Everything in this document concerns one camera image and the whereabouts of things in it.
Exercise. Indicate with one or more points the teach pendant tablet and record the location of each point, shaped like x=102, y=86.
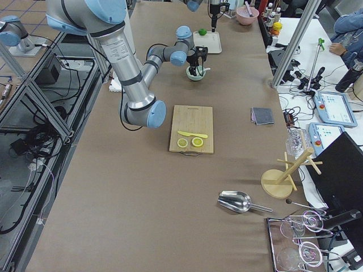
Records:
x=334, y=108
x=322, y=135

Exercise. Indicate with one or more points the lower lemon slice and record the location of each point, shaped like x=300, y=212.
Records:
x=182, y=142

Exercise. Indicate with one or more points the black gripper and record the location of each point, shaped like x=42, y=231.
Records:
x=213, y=12
x=191, y=60

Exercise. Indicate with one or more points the upper lemon slice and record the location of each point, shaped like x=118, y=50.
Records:
x=197, y=142

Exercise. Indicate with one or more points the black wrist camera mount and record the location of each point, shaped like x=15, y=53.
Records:
x=202, y=52

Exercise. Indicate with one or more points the near teach pendant tablet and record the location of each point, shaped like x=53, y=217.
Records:
x=322, y=135

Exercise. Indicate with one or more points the black monitor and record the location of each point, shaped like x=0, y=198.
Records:
x=340, y=181

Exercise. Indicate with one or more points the wooden mug tree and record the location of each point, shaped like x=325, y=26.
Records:
x=279, y=184

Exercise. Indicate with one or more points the lemon slice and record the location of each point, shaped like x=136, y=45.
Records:
x=182, y=142
x=197, y=142

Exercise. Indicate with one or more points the far teach pendant tablet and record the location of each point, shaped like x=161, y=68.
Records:
x=334, y=108

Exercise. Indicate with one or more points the green lime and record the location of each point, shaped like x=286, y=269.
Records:
x=202, y=32

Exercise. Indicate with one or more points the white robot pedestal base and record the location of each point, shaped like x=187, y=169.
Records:
x=115, y=85

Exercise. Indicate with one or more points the aluminium frame post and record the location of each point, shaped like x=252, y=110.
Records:
x=297, y=36

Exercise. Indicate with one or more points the bamboo cutting board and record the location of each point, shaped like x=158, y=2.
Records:
x=194, y=119

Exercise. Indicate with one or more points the metal scoop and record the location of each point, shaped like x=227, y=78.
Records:
x=240, y=202

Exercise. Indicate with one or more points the black water bottle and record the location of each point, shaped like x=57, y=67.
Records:
x=350, y=77

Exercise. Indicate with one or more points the yellow plastic knife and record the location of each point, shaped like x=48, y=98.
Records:
x=189, y=134

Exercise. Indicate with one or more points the pink ribbed bowl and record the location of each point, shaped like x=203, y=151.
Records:
x=244, y=18

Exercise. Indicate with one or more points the mint green bowl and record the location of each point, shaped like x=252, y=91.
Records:
x=200, y=74

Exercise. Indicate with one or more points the person in blue hoodie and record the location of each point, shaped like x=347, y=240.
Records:
x=347, y=40

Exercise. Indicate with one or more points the folded grey cloth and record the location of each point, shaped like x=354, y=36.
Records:
x=262, y=116

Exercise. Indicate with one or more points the beige rabbit tray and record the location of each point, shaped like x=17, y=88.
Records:
x=211, y=40

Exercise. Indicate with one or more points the wire glass rack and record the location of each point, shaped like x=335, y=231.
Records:
x=293, y=242

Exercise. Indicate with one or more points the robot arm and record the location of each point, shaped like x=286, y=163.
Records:
x=193, y=5
x=105, y=21

